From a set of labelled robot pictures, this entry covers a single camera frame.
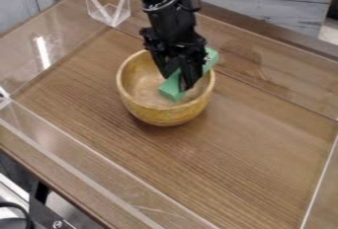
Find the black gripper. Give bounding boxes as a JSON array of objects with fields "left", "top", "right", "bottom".
[{"left": 140, "top": 28, "right": 207, "bottom": 91}]

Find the green rectangular block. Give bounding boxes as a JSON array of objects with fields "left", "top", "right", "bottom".
[{"left": 159, "top": 47, "right": 219, "bottom": 103}]

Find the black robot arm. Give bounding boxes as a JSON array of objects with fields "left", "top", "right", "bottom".
[{"left": 140, "top": 0, "right": 207, "bottom": 91}]

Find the brown wooden bowl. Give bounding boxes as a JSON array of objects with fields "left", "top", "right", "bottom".
[{"left": 116, "top": 50, "right": 215, "bottom": 126}]

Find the clear acrylic tray wall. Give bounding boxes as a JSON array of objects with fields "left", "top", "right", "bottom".
[{"left": 0, "top": 97, "right": 217, "bottom": 229}]

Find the black table leg bracket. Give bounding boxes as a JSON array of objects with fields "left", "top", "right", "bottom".
[{"left": 29, "top": 182, "right": 76, "bottom": 229}]

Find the black cable under table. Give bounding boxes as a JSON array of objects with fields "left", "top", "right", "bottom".
[{"left": 0, "top": 200, "right": 37, "bottom": 229}]

